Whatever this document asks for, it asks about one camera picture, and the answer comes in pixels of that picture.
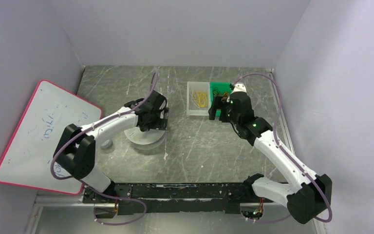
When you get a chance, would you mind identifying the green plastic bin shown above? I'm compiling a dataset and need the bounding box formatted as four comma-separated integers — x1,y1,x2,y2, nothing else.
209,82,231,117

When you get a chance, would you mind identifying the clear white plastic bin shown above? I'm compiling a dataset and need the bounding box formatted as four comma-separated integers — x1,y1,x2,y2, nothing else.
187,81,211,117

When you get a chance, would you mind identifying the grey perforated cable spool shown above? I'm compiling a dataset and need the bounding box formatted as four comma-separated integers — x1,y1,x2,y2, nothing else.
124,127,167,151

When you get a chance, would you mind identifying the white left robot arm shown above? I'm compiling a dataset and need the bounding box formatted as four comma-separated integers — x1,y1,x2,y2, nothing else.
51,91,169,196

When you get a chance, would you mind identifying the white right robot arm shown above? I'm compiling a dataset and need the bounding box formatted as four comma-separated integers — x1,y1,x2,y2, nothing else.
208,91,332,224

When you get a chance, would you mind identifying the small grey round cap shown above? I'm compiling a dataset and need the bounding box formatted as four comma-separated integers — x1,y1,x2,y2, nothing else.
100,139,113,150

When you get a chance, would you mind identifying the pink framed whiteboard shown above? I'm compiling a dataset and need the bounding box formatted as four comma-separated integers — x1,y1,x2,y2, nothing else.
0,80,103,195

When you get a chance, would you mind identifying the mixed coloured wire bundle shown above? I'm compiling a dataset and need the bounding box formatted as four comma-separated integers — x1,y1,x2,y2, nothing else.
212,90,231,104

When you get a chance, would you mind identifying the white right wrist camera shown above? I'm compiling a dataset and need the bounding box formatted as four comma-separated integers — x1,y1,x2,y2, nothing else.
230,83,247,95

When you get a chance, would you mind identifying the yellow wire bundle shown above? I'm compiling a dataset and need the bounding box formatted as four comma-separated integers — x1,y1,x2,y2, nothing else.
194,92,209,109

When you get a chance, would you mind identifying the white wire bundle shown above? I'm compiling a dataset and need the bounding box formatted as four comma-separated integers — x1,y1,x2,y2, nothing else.
189,90,201,107

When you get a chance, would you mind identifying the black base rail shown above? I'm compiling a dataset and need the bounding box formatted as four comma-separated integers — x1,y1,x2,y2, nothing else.
82,182,262,218

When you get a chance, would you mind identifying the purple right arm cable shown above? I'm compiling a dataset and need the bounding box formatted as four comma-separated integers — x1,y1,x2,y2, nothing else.
230,73,334,224

